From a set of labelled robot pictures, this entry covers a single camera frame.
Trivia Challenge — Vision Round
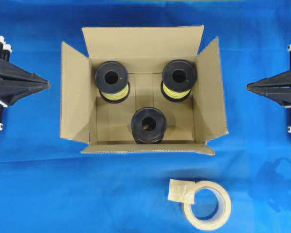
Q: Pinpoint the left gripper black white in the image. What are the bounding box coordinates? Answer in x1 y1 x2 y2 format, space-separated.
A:
0 36 50 132

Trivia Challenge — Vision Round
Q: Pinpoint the beige packing tape roll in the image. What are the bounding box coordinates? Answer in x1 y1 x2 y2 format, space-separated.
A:
168 179 232 231

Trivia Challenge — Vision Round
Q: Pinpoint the black spool yellow wire left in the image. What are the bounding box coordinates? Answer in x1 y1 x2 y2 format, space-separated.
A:
94 61 131 104

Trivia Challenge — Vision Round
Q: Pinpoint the blue table cloth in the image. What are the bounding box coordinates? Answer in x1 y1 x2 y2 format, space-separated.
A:
0 0 291 233

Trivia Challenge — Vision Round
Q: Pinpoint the black spool yellow wire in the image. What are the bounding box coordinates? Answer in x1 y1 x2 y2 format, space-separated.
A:
160 59 197 103
94 61 131 104

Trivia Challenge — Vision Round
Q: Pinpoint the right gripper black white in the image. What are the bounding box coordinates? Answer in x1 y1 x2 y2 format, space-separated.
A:
247 44 291 122

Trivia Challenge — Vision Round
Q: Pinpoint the black spool dark wire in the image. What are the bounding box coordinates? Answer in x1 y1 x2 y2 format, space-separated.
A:
130 107 167 145

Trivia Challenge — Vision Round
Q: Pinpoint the brown cardboard box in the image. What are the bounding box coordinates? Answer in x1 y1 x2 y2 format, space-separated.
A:
60 26 228 155

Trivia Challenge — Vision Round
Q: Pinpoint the black spool yellow wire right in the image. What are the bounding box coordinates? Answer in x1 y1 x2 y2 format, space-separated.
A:
160 59 197 103

